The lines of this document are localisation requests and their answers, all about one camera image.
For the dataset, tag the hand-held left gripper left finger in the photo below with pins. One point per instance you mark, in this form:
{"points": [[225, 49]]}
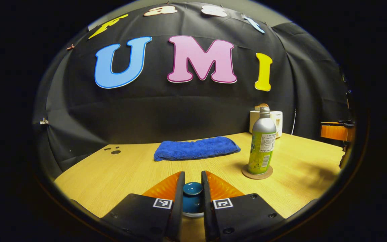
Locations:
{"points": [[179, 208]]}

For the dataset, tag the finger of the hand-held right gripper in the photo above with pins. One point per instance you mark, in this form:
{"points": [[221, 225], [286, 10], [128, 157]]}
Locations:
{"points": [[334, 131]]}

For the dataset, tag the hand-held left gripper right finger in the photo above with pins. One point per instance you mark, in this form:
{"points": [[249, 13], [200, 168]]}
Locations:
{"points": [[207, 208]]}

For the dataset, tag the teal teacup lid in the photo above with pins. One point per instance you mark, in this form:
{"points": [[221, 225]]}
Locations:
{"points": [[192, 195]]}

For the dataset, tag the round brown coaster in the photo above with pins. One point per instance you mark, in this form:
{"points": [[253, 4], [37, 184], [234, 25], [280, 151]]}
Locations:
{"points": [[247, 174]]}

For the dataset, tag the silver green water bottle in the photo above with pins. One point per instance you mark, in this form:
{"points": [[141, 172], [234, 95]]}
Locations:
{"points": [[263, 144]]}

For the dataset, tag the white toaster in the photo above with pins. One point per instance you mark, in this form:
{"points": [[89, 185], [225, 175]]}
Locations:
{"points": [[278, 122]]}

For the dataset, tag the blue towel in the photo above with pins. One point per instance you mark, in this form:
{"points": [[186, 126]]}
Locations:
{"points": [[197, 148]]}

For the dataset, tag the bread slice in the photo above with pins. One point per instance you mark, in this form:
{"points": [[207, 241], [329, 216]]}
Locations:
{"points": [[258, 107]]}

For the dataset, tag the black backdrop cloth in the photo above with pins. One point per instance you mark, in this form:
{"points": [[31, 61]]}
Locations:
{"points": [[180, 114]]}

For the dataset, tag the silver clip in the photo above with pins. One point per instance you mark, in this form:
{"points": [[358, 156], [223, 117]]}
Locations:
{"points": [[44, 121]]}

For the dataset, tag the red clip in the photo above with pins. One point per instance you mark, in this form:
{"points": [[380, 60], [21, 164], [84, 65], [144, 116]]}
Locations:
{"points": [[70, 47]]}

